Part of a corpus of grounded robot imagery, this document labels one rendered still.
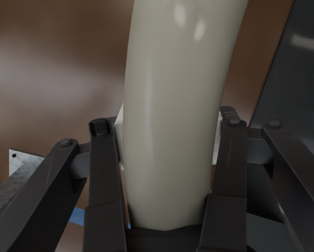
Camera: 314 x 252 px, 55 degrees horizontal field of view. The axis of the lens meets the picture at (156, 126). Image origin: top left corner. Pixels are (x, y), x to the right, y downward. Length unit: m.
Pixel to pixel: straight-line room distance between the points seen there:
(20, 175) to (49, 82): 0.41
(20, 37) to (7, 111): 0.32
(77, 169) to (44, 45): 1.08
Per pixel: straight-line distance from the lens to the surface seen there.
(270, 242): 1.29
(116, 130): 0.17
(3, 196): 1.29
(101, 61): 1.15
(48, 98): 1.28
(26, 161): 1.44
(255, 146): 0.16
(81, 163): 0.16
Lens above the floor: 1.08
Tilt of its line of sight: 66 degrees down
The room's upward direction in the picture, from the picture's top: 161 degrees counter-clockwise
